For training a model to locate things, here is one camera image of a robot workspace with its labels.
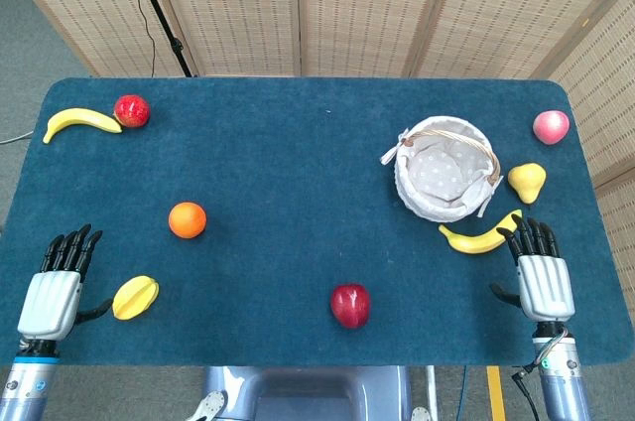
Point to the grey robot torso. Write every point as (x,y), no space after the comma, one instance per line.
(297,391)

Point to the black tripod pole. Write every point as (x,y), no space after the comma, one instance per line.
(158,9)

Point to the blue table mat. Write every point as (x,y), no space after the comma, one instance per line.
(297,168)

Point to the speckled red apple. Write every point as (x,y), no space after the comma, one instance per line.
(132,111)

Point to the pink peach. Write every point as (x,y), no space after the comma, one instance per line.
(551,127)

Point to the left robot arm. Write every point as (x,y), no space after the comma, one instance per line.
(27,386)

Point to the orange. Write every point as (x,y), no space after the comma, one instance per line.
(187,220)

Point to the wicker basket with cloth liner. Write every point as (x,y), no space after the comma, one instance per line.
(436,168)

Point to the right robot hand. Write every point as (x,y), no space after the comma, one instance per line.
(546,287)

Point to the dark red apple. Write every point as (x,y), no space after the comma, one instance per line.
(350,306)

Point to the yellow star fruit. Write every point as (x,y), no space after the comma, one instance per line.
(135,297)

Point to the yellow banana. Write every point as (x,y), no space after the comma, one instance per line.
(79,116)
(476,241)

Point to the yellow pear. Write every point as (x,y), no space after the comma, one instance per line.
(527,180)

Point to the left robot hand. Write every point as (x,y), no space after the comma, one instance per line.
(48,299)

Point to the bamboo folding screen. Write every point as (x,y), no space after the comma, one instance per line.
(347,4)
(610,93)

